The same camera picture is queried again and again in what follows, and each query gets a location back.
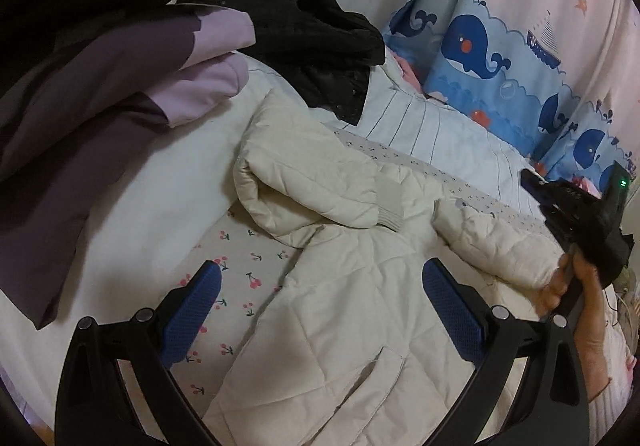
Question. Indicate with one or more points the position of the person's right hand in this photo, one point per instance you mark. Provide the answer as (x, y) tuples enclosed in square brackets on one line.
[(580, 291)]

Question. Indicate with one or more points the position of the plain white blanket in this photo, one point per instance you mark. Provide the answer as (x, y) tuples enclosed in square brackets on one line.
[(165, 186)]

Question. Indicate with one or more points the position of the cherry print bed sheet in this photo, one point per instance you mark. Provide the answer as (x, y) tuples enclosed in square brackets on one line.
[(250, 276)]

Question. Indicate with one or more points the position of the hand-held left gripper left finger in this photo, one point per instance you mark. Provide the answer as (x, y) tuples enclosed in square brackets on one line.
[(197, 306)]

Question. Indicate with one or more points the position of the whale print curtain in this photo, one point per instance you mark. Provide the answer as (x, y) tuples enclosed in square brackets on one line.
[(525, 26)]

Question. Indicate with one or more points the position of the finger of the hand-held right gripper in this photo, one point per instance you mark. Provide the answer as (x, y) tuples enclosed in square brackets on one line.
[(542, 188)]

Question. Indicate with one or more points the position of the purple two-tone jacket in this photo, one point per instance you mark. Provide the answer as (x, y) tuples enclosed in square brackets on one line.
[(75, 151)]

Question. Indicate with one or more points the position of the black fleece garment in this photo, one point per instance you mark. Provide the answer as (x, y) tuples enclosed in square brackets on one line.
[(325, 41)]

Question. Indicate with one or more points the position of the white quilted puffer jacket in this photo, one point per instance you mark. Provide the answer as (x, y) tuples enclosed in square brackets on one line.
[(350, 286)]

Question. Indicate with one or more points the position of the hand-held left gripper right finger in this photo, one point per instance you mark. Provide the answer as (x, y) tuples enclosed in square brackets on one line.
[(450, 306)]

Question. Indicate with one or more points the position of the red floral cloth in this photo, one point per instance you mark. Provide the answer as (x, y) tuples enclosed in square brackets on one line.
[(585, 187)]

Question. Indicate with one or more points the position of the white striped quilt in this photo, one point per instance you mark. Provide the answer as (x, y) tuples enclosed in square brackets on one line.
[(430, 136)]

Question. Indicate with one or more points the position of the pink cloth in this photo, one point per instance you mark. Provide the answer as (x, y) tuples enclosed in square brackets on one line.
[(410, 71)]

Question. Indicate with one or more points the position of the person's right forearm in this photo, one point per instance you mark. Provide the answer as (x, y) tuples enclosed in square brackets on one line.
[(597, 351)]

